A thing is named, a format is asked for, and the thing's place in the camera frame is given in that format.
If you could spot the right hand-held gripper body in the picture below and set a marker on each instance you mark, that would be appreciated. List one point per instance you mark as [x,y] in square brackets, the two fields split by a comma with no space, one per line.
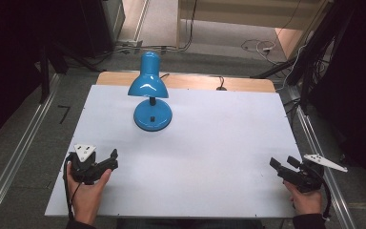
[308,178]

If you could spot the blue desk lamp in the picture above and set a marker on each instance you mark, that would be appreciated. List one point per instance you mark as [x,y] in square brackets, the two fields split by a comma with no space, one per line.
[148,86]

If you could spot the person's right hand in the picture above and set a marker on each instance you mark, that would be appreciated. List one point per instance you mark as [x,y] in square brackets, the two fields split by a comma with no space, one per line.
[308,202]

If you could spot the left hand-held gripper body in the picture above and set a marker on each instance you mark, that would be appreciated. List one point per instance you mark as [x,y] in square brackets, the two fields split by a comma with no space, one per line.
[84,168]

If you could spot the light wooden furniture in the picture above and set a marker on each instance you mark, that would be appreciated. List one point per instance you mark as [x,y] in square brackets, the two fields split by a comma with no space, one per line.
[235,16]

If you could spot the black stand leg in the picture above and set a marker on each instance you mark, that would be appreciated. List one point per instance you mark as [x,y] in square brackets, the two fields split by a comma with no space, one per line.
[44,73]

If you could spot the metal floor rail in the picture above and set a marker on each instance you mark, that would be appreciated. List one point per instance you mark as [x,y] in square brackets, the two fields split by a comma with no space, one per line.
[324,165]
[16,156]

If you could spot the black curtain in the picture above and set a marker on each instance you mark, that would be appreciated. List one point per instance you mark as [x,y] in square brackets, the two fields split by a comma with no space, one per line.
[355,79]
[9,63]

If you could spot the person's left hand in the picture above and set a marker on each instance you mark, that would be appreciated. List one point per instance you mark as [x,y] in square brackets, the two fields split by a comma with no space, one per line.
[87,197]

